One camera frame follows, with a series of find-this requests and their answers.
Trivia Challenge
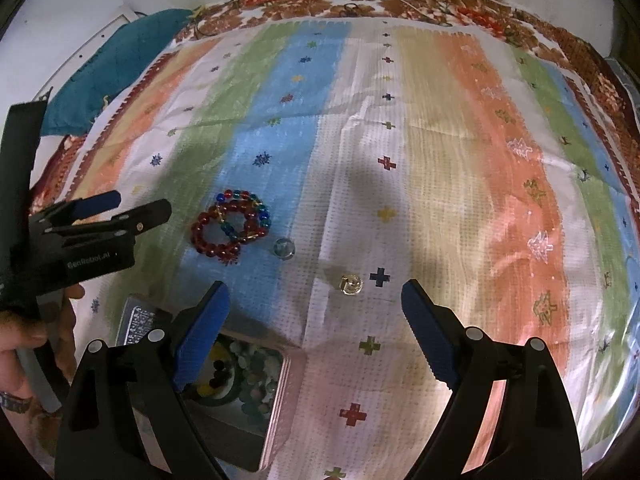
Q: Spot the multicolour glass bead bracelet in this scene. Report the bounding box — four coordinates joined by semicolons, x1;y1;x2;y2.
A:
215;189;273;241

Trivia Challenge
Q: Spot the person's left hand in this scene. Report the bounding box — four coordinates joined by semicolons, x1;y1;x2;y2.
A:
0;284;86;395

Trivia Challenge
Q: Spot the dark red bead bracelet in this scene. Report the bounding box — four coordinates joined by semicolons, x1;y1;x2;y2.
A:
191;199;261;265

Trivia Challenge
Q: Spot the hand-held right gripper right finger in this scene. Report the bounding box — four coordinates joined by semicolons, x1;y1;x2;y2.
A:
401;279;585;480

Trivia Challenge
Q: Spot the green bangle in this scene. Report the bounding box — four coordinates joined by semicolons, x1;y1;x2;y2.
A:
187;340;241;406

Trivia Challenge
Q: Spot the pale blue bead bracelet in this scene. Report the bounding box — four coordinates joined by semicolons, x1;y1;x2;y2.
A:
227;342;281;416

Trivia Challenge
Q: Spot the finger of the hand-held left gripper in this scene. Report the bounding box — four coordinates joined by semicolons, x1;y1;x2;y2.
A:
65;199;172;241
30;190;122;227

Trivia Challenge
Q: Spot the dark beaded wristband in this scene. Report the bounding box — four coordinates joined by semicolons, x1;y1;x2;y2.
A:
0;391;32;415

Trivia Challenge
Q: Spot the striped woven mat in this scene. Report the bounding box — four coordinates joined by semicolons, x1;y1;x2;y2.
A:
65;19;640;480

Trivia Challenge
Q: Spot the silver metal tin box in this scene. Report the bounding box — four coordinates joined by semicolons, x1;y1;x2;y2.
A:
115;296;307;472

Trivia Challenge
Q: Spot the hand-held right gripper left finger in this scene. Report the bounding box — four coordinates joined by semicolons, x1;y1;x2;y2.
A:
54;280;232;480

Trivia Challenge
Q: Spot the teal pillow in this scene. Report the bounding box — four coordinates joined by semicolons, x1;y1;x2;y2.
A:
42;9;195;137

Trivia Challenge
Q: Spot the blue patterned cloth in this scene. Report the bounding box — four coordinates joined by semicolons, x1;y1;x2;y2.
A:
607;55;640;126

